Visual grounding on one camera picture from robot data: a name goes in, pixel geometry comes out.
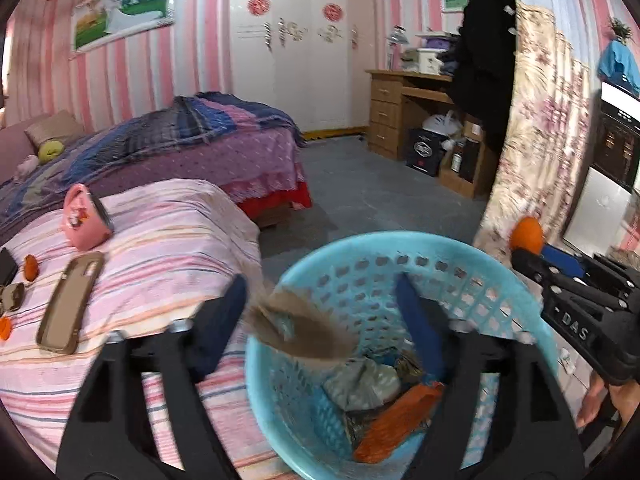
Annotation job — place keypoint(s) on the yellow plush toy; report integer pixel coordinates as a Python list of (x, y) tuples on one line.
[(51, 150)]

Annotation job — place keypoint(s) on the person's right hand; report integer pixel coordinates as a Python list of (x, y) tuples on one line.
[(592, 402)]

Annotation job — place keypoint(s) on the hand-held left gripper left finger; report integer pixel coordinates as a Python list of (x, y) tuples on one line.
[(220, 325)]

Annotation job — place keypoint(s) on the bed with purple dotted sheet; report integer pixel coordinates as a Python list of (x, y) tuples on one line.
[(240, 165)]

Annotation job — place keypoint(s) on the striped pink bed cover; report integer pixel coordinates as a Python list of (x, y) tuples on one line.
[(165, 240)]

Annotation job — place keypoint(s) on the red round paper decoration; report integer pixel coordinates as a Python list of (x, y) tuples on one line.
[(333, 11), (258, 5)]

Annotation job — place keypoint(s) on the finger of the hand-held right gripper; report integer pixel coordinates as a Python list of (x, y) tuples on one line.
[(535, 265), (562, 260)]

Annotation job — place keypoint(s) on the small brown patterned wrapper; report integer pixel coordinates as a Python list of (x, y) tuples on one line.
[(12, 296)]

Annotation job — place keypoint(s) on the wooden desk with drawers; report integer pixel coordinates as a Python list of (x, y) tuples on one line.
[(387, 110)]

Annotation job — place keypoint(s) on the black hanging coat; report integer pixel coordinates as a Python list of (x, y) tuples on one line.
[(485, 70)]

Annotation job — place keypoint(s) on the white plastic bag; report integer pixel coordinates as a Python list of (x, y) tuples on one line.
[(440, 122)]

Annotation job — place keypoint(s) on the pink plush toy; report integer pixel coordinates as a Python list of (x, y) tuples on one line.
[(26, 166)]

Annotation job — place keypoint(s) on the blue plaid blanket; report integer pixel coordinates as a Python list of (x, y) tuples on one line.
[(165, 130)]

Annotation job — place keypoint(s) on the beige pillow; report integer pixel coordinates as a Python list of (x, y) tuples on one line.
[(55, 127)]

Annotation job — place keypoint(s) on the silver desk lamp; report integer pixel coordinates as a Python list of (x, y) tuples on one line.
[(398, 37)]

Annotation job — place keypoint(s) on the beige phone case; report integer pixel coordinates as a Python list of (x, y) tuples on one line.
[(70, 305)]

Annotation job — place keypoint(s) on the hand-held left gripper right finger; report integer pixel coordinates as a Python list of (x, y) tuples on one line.
[(420, 325)]

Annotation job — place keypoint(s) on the black printed box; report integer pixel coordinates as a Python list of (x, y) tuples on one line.
[(424, 150)]

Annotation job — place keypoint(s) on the blue hanging cloth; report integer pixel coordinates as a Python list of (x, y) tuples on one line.
[(617, 65)]

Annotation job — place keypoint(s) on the pink small handbag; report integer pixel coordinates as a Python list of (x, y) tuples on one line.
[(82, 225)]

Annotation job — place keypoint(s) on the black and silver appliance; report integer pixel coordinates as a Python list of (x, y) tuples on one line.
[(605, 200)]

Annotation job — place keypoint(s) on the floral door curtain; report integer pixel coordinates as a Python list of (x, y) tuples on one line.
[(545, 135)]

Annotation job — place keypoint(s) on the white wardrobe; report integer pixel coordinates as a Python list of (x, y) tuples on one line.
[(300, 75)]

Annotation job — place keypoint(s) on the brown falling cloth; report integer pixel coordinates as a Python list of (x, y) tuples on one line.
[(305, 332)]

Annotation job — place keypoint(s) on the orange peel piece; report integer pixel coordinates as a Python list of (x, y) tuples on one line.
[(31, 267)]

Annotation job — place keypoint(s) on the blue plastic perforated basket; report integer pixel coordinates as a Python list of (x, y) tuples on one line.
[(310, 280)]

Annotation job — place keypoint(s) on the grey cloth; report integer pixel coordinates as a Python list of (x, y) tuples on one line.
[(360, 385)]

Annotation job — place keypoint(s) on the patterned cloth in basket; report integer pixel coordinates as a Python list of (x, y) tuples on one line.
[(360, 427)]

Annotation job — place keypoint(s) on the orange cloth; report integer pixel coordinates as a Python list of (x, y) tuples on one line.
[(395, 425)]

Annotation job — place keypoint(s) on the white box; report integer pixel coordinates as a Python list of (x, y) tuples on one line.
[(425, 60)]

